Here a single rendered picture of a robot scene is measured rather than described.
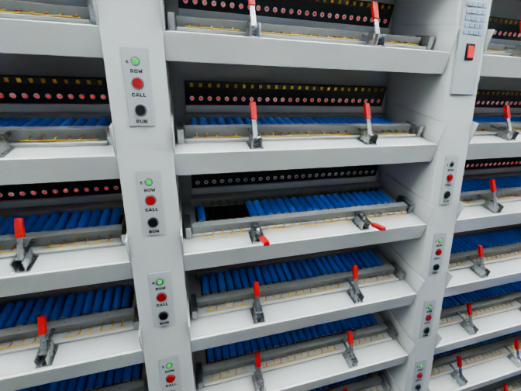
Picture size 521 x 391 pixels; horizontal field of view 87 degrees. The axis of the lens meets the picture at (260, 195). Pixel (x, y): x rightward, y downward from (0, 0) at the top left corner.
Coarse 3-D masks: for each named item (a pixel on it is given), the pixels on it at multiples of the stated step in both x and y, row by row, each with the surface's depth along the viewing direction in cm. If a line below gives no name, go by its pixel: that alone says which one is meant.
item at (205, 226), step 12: (384, 204) 73; (396, 204) 73; (252, 216) 64; (264, 216) 64; (276, 216) 64; (288, 216) 65; (300, 216) 65; (312, 216) 66; (324, 216) 67; (336, 216) 68; (348, 216) 69; (384, 216) 70; (192, 228) 59; (204, 228) 60; (216, 228) 60; (228, 228) 61; (240, 228) 61; (276, 228) 63
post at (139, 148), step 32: (96, 0) 42; (128, 0) 43; (128, 32) 44; (160, 32) 45; (160, 64) 46; (160, 96) 47; (128, 128) 47; (160, 128) 48; (128, 160) 48; (160, 160) 50; (128, 192) 49; (128, 224) 51; (160, 256) 54; (160, 352) 58; (160, 384) 60; (192, 384) 62
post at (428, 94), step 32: (416, 0) 68; (448, 0) 60; (448, 64) 62; (480, 64) 64; (416, 96) 71; (448, 96) 63; (448, 128) 65; (416, 192) 73; (448, 224) 72; (416, 256) 74; (448, 256) 75; (416, 320) 77; (416, 352) 80
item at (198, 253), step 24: (192, 192) 70; (216, 192) 71; (384, 192) 83; (408, 192) 75; (192, 216) 66; (408, 216) 73; (192, 240) 59; (216, 240) 59; (240, 240) 60; (288, 240) 61; (312, 240) 62; (336, 240) 65; (360, 240) 67; (384, 240) 69; (192, 264) 57; (216, 264) 58
